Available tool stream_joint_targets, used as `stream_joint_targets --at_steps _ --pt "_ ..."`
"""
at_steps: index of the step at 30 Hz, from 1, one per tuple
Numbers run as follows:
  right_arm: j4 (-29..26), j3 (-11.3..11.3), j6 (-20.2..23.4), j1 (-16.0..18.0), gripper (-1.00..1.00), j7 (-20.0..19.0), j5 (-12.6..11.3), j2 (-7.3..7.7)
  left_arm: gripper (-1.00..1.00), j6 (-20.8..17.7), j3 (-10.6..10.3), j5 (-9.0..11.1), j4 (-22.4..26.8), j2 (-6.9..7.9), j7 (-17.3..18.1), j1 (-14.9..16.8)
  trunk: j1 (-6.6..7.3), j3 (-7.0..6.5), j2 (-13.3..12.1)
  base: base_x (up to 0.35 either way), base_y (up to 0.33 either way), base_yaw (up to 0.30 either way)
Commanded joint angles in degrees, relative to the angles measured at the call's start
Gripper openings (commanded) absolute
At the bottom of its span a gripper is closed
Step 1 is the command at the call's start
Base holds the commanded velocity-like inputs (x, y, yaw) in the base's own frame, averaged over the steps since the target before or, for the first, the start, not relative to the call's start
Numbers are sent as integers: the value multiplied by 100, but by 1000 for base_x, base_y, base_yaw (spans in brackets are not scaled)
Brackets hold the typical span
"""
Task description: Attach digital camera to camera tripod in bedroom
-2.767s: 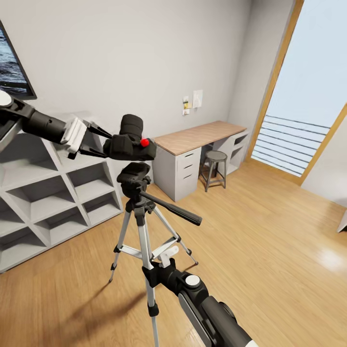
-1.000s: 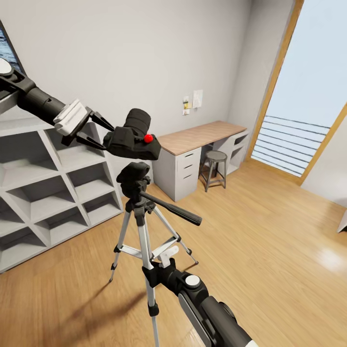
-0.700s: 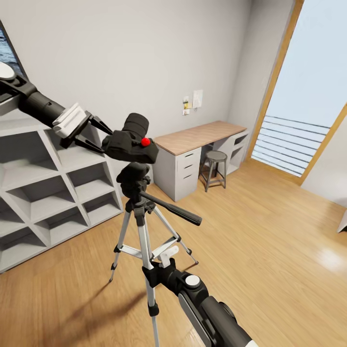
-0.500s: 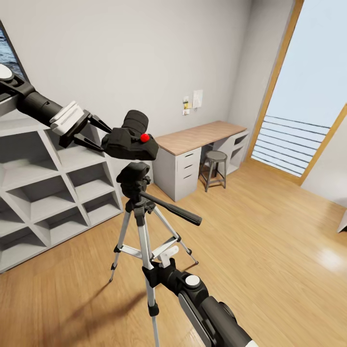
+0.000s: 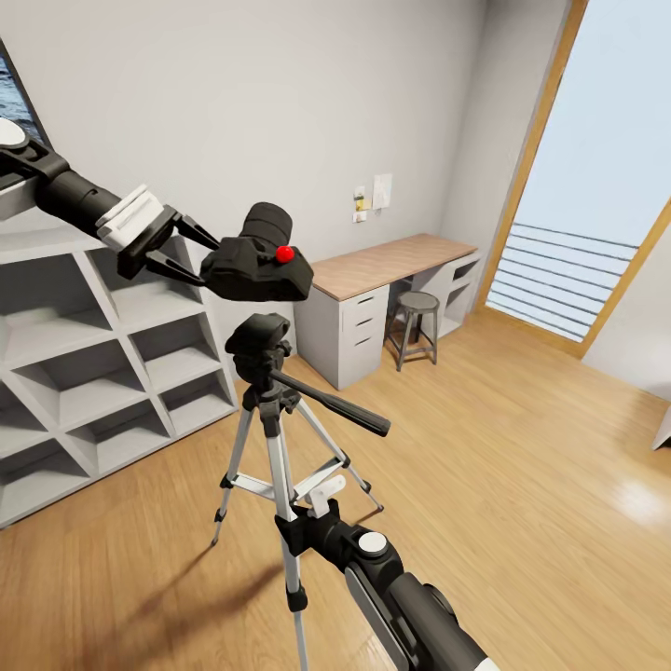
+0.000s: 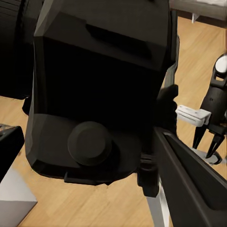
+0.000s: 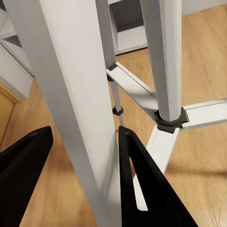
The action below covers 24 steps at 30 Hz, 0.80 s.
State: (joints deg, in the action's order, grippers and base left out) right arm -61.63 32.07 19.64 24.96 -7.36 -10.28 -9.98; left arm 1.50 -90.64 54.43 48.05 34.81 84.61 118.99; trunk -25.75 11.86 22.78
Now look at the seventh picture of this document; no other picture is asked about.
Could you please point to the bookcase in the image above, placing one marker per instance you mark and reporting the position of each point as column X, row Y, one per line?
column 125, row 38

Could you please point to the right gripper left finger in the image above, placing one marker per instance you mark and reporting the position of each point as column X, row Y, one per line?
column 20, row 167

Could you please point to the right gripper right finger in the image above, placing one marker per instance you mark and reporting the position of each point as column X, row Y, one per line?
column 165, row 209

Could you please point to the camera tripod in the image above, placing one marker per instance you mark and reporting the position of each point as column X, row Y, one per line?
column 70, row 49

